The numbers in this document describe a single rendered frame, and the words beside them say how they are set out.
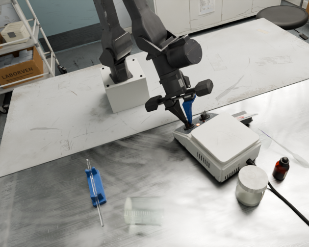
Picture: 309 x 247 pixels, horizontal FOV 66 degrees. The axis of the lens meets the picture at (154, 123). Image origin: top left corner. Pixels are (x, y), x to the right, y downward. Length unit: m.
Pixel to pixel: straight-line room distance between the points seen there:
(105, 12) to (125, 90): 0.24
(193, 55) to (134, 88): 0.29
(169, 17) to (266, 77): 2.19
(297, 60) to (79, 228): 0.91
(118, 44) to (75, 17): 2.72
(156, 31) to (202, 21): 2.60
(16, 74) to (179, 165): 2.23
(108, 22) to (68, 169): 0.42
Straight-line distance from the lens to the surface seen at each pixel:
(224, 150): 0.57
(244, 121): 0.73
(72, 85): 1.05
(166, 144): 0.70
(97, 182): 0.66
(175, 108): 0.64
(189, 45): 0.56
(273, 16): 2.04
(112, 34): 0.70
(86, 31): 3.46
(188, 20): 3.11
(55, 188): 0.72
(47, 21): 3.43
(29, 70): 2.64
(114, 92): 0.78
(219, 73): 0.94
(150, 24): 0.60
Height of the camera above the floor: 1.44
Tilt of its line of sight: 45 degrees down
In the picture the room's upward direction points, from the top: 12 degrees counter-clockwise
